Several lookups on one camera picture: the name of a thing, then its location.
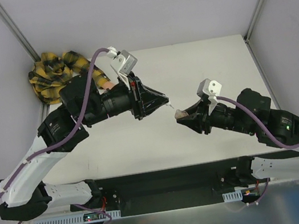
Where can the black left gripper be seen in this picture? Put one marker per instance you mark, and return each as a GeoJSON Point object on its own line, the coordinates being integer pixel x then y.
{"type": "Point", "coordinates": [135, 97]}

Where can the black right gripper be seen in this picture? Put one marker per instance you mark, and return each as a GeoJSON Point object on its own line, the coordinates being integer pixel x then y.
{"type": "Point", "coordinates": [203, 117]}

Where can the clear nail polish bottle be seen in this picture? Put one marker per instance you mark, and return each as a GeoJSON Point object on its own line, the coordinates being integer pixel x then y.
{"type": "Point", "coordinates": [179, 114]}

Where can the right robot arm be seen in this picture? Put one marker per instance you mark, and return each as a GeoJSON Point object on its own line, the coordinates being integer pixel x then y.
{"type": "Point", "coordinates": [250, 114]}

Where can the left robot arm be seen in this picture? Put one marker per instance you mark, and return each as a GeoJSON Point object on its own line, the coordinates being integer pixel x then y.
{"type": "Point", "coordinates": [28, 197]}

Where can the mannequin hand with painted nails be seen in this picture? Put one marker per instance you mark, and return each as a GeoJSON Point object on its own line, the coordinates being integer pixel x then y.
{"type": "Point", "coordinates": [108, 85]}

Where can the yellow plaid shirt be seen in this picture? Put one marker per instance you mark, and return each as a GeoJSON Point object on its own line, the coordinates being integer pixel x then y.
{"type": "Point", "coordinates": [52, 73]}

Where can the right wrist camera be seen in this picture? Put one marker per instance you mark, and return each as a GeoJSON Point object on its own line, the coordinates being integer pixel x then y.
{"type": "Point", "coordinates": [208, 91]}

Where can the right white cable duct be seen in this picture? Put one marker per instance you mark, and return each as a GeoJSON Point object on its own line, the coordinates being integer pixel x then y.
{"type": "Point", "coordinates": [240, 194]}

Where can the white cable duct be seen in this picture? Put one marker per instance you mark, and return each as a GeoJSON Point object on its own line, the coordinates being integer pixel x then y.
{"type": "Point", "coordinates": [240, 194]}
{"type": "Point", "coordinates": [81, 218]}

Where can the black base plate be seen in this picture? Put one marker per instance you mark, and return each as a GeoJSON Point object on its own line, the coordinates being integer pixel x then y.
{"type": "Point", "coordinates": [171, 189]}

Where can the left white cable duct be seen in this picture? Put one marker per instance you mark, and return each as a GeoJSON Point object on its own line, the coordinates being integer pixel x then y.
{"type": "Point", "coordinates": [81, 218]}

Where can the aluminium frame post left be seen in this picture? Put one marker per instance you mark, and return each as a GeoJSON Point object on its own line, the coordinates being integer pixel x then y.
{"type": "Point", "coordinates": [17, 33]}

